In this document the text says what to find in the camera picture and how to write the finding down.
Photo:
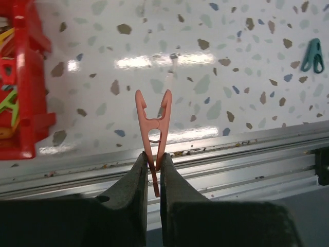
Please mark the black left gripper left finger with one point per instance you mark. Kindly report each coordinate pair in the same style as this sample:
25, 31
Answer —
116, 217

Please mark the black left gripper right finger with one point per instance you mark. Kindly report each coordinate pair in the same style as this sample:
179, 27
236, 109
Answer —
190, 219

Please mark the pink clothespin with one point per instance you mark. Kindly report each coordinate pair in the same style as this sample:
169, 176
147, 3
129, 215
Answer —
154, 133

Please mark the teal clothespin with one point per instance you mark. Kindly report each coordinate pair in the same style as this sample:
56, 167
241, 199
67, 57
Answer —
313, 57

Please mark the clothespins in red bin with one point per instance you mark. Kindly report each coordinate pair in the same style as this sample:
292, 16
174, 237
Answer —
9, 98

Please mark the red clothespin bin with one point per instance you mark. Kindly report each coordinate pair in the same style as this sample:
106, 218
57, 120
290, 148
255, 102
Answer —
30, 46

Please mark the aluminium table rail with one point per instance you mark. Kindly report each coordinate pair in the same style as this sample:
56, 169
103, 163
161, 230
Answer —
263, 165

